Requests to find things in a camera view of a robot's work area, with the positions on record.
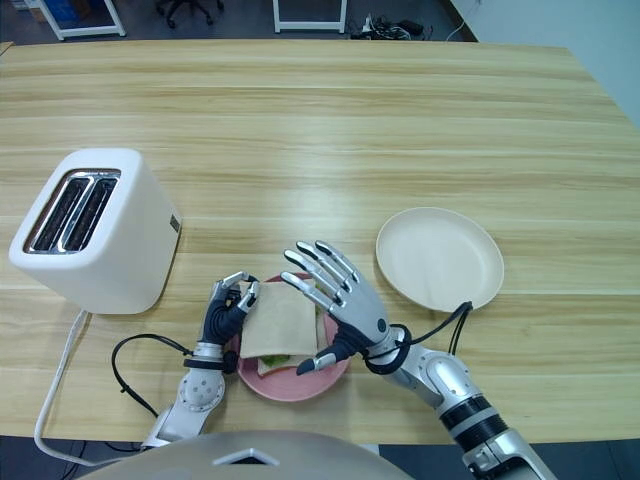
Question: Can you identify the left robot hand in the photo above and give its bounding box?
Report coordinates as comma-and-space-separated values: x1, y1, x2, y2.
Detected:
198, 271, 262, 359

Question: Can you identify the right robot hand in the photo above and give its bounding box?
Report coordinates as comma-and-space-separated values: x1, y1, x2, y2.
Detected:
280, 240, 402, 376

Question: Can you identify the bread slice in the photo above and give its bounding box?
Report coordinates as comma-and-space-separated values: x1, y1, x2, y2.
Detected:
256, 305, 327, 378
240, 280, 318, 359

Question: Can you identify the green lettuce leaf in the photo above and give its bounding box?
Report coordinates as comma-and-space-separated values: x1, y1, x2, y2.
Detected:
259, 277, 335, 367

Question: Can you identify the cream plate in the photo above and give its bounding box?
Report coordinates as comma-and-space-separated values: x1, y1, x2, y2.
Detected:
375, 206, 505, 313

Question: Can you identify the pink plate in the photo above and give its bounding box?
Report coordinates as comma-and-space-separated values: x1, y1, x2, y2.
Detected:
229, 272, 352, 403

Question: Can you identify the cream toaster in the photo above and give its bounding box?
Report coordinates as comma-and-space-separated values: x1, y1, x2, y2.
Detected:
8, 147, 183, 316

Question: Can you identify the robot body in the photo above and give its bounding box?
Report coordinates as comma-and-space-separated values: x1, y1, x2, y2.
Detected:
74, 431, 416, 480

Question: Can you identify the black office chair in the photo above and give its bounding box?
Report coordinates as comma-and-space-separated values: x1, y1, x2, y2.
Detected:
155, 0, 226, 30

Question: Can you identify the white cord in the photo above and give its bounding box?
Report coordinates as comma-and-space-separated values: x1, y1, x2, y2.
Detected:
33, 308, 146, 468

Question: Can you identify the black cable bundle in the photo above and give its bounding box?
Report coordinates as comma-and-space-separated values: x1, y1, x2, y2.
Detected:
349, 14, 436, 41

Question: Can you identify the white table frame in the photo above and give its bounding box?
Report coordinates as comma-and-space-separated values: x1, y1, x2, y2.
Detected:
28, 0, 127, 41
272, 0, 348, 35

